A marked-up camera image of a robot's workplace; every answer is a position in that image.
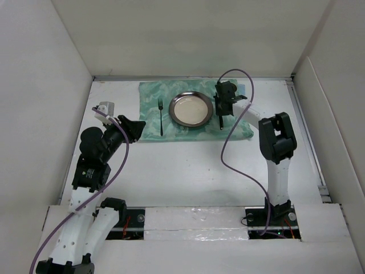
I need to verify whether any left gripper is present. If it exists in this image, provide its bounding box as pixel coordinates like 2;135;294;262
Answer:
100;115;145;163

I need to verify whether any green patterned cloth placemat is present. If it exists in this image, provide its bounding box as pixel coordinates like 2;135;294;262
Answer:
139;79;236;142

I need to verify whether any silver table knife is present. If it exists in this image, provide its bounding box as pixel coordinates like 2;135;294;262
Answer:
218;115;224;130

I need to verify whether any silver fork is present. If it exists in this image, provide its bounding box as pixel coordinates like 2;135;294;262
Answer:
158;99;164;136

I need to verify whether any metal plate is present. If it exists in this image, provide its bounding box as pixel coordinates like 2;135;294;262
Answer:
169;91;214;127

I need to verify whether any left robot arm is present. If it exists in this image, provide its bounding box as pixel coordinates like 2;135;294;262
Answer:
30;111;146;273

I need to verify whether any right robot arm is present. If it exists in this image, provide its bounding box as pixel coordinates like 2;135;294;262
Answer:
214;81;297;225

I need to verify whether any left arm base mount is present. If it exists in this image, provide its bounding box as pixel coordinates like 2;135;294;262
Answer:
106;207;145;240

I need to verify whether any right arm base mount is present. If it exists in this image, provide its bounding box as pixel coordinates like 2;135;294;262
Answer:
241;207;301;240

